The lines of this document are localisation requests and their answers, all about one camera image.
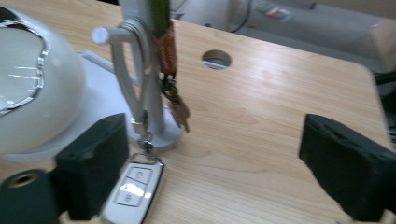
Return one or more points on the colourful packet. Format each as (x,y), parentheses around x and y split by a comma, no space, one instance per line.
(274,11)

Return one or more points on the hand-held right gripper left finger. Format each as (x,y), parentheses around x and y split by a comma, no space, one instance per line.
(93,165)

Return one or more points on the white key stand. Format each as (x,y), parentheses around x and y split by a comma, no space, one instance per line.
(156,109)

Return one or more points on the white bowl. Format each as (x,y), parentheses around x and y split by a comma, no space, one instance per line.
(59,102)

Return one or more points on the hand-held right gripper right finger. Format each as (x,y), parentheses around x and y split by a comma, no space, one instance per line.
(351,168)

